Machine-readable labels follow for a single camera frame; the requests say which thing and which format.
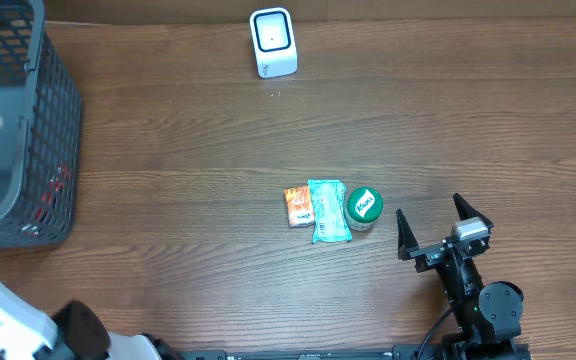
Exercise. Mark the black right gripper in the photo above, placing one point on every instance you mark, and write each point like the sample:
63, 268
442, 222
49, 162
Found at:
441, 250

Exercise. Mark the green lid Knorr jar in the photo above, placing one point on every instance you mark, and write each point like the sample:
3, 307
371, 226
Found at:
363, 208

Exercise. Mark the teal tissue packet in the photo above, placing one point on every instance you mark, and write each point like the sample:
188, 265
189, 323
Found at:
328, 204

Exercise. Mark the orange snack packet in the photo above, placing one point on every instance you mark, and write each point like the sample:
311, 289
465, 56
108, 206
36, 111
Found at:
299, 206

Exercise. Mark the red snack bar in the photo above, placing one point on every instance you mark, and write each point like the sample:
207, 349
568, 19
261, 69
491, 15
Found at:
52, 214

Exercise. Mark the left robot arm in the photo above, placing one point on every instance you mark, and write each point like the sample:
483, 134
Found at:
74, 332

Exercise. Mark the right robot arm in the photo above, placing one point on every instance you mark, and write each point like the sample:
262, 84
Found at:
482, 320

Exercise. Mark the white barcode scanner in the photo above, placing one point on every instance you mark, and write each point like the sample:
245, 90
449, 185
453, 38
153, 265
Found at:
273, 42

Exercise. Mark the grey plastic mesh basket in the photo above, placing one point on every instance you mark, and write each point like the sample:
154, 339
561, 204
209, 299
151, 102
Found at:
42, 110

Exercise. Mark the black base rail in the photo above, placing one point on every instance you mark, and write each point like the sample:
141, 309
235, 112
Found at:
397, 352

